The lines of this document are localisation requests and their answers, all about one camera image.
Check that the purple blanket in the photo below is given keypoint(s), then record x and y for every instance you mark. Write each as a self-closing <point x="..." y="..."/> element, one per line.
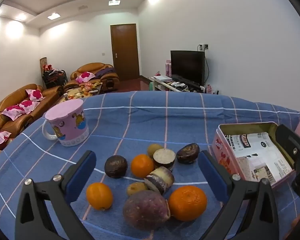
<point x="106" y="71"/>

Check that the dark brown water chestnut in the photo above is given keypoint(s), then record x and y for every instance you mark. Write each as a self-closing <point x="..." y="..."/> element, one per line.
<point x="187" y="153"/>

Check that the wall socket with plug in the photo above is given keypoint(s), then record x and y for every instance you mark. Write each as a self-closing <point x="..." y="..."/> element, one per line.
<point x="204" y="46"/>

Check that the pink gift box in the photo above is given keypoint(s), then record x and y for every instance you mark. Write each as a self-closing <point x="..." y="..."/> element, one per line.
<point x="168" y="68"/>

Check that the blue checked blanket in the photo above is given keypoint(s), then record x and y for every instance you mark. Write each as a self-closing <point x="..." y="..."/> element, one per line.
<point x="150" y="120"/>

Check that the pink tin box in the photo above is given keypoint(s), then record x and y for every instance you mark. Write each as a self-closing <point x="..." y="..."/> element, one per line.
<point x="222" y="152"/>

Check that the tall framed panel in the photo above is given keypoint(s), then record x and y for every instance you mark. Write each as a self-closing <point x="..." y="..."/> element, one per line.
<point x="43" y="62"/>

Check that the dark round passion fruit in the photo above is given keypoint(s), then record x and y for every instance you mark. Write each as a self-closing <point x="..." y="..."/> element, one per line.
<point x="115" y="166"/>

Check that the brown wooden door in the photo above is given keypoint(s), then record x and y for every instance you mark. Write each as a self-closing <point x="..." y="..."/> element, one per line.
<point x="125" y="52"/>

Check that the large purple passion fruit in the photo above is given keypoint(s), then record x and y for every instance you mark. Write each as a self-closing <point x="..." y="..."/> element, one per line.
<point x="145" y="210"/>

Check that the purple sugarcane piece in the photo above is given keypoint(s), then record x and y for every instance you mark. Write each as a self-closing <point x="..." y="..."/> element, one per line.
<point x="160" y="180"/>
<point x="164" y="158"/>

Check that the brown leather armchair sofa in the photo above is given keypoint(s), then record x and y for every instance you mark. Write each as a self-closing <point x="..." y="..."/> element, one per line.
<point x="95" y="80"/>

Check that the long brown leather sofa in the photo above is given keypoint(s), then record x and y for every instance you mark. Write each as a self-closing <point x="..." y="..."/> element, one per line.
<point x="17" y="122"/>

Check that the black television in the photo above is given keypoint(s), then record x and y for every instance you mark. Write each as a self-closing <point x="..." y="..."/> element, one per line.
<point x="187" y="66"/>

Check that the flat white box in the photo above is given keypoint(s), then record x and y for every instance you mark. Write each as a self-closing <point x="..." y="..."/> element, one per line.
<point x="162" y="78"/>

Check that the small tan kiwi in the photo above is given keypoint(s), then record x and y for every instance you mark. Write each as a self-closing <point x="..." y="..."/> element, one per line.
<point x="153" y="149"/>
<point x="136" y="188"/>

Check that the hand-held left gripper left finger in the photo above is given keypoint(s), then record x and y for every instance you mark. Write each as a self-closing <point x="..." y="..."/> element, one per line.
<point x="81" y="173"/>

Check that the square ceiling light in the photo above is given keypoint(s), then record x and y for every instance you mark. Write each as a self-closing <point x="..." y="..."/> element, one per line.
<point x="53" y="16"/>
<point x="114" y="2"/>

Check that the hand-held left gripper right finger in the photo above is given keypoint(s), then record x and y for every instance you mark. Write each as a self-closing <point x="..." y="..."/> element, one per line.
<point x="212" y="176"/>

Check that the pink cartoon mug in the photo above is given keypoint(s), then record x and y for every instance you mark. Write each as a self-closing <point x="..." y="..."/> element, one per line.
<point x="67" y="123"/>

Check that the cluttered coffee table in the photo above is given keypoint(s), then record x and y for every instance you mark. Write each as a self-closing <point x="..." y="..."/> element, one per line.
<point x="83" y="92"/>

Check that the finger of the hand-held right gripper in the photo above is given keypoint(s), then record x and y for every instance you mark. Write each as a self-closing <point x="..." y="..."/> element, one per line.
<point x="288" y="142"/>

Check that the white television stand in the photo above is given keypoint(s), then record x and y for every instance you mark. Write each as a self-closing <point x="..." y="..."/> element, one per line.
<point x="162" y="86"/>

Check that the black rack with clothes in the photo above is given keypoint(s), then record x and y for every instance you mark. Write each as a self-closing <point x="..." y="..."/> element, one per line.
<point x="53" y="77"/>

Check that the large orange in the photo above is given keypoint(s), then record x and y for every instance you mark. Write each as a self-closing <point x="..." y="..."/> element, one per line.
<point x="187" y="203"/>

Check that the small orange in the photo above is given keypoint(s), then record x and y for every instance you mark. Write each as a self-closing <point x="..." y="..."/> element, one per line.
<point x="99" y="196"/>
<point x="142" y="166"/>

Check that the newspaper liner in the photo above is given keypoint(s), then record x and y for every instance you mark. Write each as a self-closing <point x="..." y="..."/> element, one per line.
<point x="255" y="152"/>

